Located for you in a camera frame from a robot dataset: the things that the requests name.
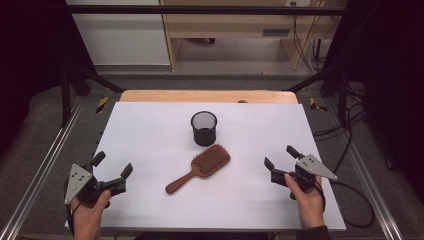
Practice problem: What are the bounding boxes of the aluminium rail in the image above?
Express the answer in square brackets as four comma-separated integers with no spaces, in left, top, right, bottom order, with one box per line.
[324,97,405,240]
[0,96,86,240]

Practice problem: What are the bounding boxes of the brown wooden hairbrush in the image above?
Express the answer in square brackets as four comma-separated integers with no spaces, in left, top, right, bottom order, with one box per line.
[164,143,232,196]

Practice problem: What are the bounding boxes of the person's right hand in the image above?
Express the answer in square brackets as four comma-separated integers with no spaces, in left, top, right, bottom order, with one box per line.
[284,172,327,231]

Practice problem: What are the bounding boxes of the black floor cables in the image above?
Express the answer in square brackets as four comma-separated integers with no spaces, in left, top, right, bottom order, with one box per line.
[312,85,368,175]

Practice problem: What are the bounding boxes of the light wooden table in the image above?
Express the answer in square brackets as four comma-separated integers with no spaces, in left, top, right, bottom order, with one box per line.
[118,89,300,105]

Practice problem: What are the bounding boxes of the light wooden desk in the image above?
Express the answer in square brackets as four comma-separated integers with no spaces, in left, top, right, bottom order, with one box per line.
[159,0,348,72]

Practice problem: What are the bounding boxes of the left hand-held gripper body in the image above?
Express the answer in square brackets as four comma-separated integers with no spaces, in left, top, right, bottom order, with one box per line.
[64,162,128,206]

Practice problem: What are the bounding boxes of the black curtain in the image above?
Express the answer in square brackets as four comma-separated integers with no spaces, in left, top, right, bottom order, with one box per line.
[323,0,424,203]
[0,0,98,158]

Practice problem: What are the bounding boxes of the black horizontal frame bar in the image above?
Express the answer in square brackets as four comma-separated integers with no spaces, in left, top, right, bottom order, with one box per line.
[65,4,352,16]

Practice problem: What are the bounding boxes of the black mesh cup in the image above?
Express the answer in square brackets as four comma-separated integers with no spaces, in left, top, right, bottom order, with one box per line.
[190,110,219,148]

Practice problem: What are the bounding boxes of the person's left hand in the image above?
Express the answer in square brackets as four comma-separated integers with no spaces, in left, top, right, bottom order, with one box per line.
[70,189,112,240]

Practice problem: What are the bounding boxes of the white table board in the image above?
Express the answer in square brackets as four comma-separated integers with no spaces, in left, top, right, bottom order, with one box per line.
[64,101,347,232]

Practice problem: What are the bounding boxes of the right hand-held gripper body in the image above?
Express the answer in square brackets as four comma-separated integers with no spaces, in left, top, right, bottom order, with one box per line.
[270,153,339,194]

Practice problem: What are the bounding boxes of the yellow black tape marker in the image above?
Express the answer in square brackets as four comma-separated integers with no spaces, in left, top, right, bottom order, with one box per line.
[308,96,328,113]
[95,96,110,115]

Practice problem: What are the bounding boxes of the hanging background cables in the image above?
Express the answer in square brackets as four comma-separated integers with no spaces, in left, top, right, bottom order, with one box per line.
[290,0,335,74]

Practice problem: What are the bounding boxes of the white cabinet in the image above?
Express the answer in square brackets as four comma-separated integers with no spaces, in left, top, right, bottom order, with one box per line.
[65,0,171,66]

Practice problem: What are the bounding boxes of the black metal stand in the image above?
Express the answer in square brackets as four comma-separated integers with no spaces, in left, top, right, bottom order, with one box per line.
[59,62,126,128]
[285,63,352,128]

